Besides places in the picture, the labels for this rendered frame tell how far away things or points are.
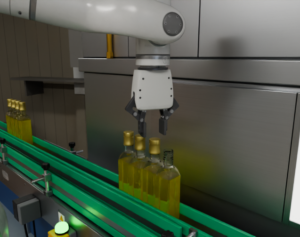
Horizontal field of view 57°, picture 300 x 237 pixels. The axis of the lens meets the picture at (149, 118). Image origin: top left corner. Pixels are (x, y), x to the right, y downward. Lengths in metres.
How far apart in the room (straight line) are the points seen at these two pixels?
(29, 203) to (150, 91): 0.75
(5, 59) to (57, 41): 1.02
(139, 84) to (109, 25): 0.16
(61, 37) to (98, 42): 2.95
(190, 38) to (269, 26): 0.24
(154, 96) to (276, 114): 0.30
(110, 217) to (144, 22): 0.56
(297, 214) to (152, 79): 0.49
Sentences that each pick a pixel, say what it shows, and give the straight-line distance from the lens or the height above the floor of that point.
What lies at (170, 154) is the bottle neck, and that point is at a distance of 0.78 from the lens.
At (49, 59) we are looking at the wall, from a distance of 4.31.
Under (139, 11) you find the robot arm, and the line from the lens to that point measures 0.57.
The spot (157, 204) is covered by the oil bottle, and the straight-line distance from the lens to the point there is 0.85.
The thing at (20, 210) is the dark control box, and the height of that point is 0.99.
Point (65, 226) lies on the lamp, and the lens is 1.02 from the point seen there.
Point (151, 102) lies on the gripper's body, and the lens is 0.67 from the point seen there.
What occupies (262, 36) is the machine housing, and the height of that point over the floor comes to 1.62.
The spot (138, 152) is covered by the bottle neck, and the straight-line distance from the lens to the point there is 0.86.
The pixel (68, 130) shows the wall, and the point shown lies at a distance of 4.30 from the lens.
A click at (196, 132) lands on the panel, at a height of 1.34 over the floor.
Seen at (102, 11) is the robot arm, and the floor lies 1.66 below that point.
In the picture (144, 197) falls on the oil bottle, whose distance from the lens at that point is 0.89.
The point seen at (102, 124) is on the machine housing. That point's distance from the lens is 1.27.
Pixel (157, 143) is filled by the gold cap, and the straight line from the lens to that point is 0.81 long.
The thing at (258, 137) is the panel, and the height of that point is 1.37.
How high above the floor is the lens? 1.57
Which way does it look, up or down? 13 degrees down
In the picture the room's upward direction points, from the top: straight up
